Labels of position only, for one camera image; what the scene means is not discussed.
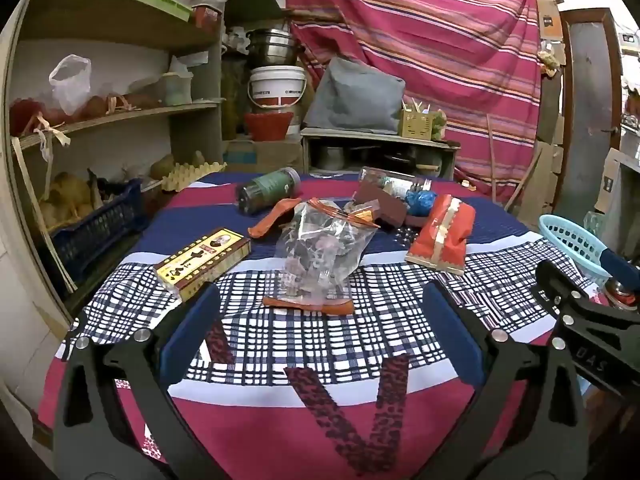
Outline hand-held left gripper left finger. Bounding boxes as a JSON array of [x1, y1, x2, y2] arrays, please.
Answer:
[[52, 282, 222, 480]]

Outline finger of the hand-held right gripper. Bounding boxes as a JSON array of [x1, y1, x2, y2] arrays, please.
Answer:
[[535, 258, 640, 354], [599, 247, 640, 295]]

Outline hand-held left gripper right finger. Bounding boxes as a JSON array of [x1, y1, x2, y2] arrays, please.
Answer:
[[423, 280, 589, 480]]

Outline light blue plastic basket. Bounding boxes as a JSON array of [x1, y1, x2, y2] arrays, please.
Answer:
[[538, 213, 614, 287]]

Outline red bowl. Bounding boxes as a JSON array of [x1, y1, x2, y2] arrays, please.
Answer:
[[606, 280, 639, 311]]

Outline yellow brown printed box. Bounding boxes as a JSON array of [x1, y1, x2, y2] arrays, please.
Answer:
[[154, 229, 252, 302]]

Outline printed cardboard box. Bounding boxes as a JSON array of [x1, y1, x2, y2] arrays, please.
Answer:
[[594, 147, 627, 214]]

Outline red tissue packet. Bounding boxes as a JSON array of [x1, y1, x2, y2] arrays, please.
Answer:
[[404, 193, 476, 276]]

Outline checked red blue tablecloth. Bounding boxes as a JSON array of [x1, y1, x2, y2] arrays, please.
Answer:
[[37, 170, 601, 480]]

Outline flat orange wrapper strip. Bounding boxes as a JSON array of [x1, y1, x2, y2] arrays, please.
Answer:
[[263, 296, 355, 317]]

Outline dark blue plastic crate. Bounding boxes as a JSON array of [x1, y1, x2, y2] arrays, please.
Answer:
[[49, 178, 149, 282]]

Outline blue crumpled plastic bag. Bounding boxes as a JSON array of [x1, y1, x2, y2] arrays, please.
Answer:
[[404, 189, 439, 216]]

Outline clear plastic bag orange header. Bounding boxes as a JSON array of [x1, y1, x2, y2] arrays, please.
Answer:
[[276, 198, 381, 307]]

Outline cardboard egg carton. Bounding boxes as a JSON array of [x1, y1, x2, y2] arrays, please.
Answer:
[[160, 159, 227, 192]]

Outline dark green jar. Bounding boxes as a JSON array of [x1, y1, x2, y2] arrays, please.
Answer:
[[235, 167, 301, 216]]

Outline shiny foil jar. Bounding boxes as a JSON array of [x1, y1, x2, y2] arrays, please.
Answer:
[[358, 166, 432, 197]]

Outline black frying pan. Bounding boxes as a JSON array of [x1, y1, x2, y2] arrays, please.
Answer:
[[384, 152, 444, 177]]

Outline pile of potatoes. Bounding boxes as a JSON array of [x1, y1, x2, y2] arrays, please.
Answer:
[[39, 152, 176, 233]]

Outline brown cardboard box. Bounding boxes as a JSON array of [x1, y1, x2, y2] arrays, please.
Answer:
[[222, 137, 306, 174]]

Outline grey metal door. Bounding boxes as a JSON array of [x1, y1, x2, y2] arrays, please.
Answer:
[[559, 7, 624, 171]]

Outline low wooden shelf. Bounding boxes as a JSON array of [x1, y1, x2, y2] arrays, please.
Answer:
[[299, 127, 462, 181]]

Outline wooden utensil box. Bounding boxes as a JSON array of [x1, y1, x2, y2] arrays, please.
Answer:
[[398, 109, 434, 140]]

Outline small metal pot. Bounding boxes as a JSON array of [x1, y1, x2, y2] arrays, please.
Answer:
[[313, 144, 347, 172]]

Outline red plastic basket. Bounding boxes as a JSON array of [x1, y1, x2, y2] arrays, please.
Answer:
[[243, 111, 295, 142]]

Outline pale green cup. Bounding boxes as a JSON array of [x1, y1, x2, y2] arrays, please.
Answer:
[[162, 72, 194, 107]]

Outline grey cushion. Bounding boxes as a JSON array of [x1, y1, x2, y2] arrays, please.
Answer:
[[303, 57, 406, 135]]

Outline white plastic bucket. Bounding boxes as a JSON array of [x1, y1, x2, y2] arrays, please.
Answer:
[[247, 64, 307, 111]]

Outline steel cooking pot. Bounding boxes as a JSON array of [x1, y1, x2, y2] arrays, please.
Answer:
[[244, 27, 304, 66]]

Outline pink striped curtain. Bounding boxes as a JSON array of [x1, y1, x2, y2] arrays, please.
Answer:
[[284, 0, 544, 207]]

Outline tall wooden shelf unit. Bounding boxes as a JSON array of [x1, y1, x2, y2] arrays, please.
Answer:
[[0, 0, 227, 323]]

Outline green plastic tray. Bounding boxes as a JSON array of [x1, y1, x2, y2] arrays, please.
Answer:
[[121, 0, 194, 22]]

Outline wooden handled broom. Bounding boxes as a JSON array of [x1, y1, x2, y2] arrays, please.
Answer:
[[486, 114, 542, 212]]

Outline cardboard sheets on wall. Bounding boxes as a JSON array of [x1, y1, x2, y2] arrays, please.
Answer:
[[519, 0, 568, 213]]

